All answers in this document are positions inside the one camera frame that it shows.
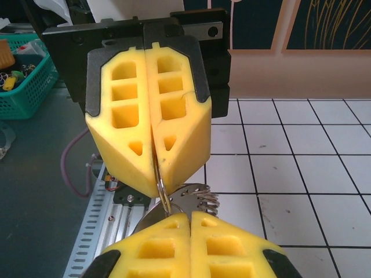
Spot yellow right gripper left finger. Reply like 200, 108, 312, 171
82, 213, 192, 278

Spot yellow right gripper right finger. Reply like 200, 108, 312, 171
190, 211, 302, 278

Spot small silver rings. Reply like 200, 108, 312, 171
197, 185, 220, 218

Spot silver split keyring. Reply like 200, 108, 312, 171
154, 153, 182, 217

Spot teal plastic basket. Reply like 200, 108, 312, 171
0, 39, 61, 120

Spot clear acrylic piece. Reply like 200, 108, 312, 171
0, 121, 17, 160

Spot yellow key tag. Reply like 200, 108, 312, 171
2, 75, 17, 91

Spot orange woven item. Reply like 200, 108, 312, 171
0, 39, 16, 70

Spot clear plastic bag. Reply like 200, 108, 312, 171
32, 0, 72, 23

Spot black left arm base bracket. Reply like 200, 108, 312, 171
112, 185, 152, 207

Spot purple cable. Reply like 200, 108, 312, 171
61, 127, 91, 198

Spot perforated aluminium rail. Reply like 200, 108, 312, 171
62, 162, 117, 278

